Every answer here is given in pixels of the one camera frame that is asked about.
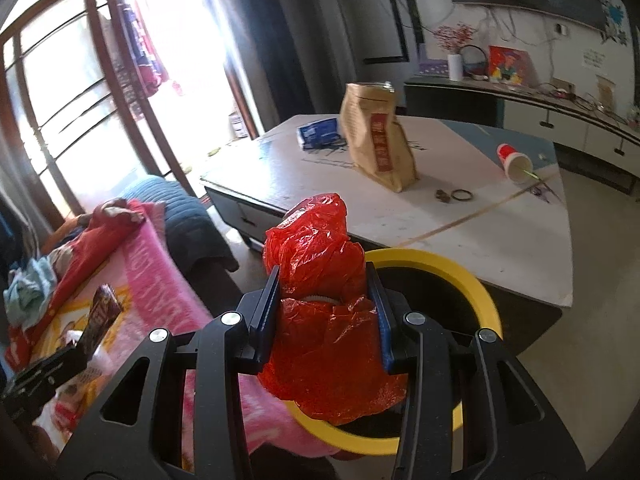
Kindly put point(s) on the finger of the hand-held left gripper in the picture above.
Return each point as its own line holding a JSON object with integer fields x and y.
{"x": 80, "y": 355}

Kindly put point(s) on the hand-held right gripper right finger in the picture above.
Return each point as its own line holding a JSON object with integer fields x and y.
{"x": 382, "y": 320}

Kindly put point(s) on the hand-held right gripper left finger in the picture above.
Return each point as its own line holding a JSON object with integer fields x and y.
{"x": 267, "y": 310}

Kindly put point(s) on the white printed plastic bag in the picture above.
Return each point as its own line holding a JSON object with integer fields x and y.
{"x": 102, "y": 370}

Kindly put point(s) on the dark brown snack wrapper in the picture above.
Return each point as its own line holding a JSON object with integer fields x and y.
{"x": 102, "y": 315}

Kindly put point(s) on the red plastic bag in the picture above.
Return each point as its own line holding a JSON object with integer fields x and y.
{"x": 310, "y": 255}

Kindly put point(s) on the yellow rimmed black bin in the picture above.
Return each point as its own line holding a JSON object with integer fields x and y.
{"x": 435, "y": 260}

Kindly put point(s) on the pile of pale clothes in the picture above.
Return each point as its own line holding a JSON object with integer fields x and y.
{"x": 30, "y": 290}

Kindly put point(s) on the printed pink blanket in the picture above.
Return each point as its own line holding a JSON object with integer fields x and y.
{"x": 165, "y": 280}

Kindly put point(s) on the red quilt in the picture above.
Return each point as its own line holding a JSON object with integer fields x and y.
{"x": 100, "y": 245}

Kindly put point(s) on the white coffee table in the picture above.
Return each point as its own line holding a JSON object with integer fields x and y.
{"x": 450, "y": 230}

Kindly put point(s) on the blue cushion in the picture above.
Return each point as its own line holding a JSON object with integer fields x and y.
{"x": 185, "y": 215}

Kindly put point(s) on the small brown object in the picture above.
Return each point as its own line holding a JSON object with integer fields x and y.
{"x": 443, "y": 195}

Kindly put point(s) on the brown paper bag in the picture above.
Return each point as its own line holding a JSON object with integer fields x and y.
{"x": 375, "y": 145}

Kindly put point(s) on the blue packet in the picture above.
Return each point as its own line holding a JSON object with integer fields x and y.
{"x": 320, "y": 132}

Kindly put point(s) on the white bucket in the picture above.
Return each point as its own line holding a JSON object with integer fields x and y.
{"x": 237, "y": 126}

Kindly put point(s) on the purple foil wrapper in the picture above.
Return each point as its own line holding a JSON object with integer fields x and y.
{"x": 540, "y": 192}

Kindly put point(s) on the red paper cup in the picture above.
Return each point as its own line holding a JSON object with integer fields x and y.
{"x": 510, "y": 157}

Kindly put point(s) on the dark and beige curtain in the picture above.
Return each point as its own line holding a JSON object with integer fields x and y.
{"x": 260, "y": 60}

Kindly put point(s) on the white vase with red flowers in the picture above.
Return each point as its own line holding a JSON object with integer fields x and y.
{"x": 454, "y": 67}

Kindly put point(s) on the grey standing air conditioner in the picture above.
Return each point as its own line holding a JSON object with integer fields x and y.
{"x": 310, "y": 50}

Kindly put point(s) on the long television cabinet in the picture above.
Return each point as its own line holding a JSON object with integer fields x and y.
{"x": 550, "y": 115}

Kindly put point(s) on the small dark basket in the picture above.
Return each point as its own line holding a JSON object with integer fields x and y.
{"x": 475, "y": 67}

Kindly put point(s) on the red picture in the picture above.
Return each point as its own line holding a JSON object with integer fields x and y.
{"x": 509, "y": 65}

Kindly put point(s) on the hanging laundry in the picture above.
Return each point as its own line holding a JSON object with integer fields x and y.
{"x": 145, "y": 50}

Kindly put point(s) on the brown window door frame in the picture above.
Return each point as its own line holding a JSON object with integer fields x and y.
{"x": 95, "y": 60}

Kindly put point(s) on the blue flower wall decal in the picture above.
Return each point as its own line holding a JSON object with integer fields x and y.
{"x": 612, "y": 10}

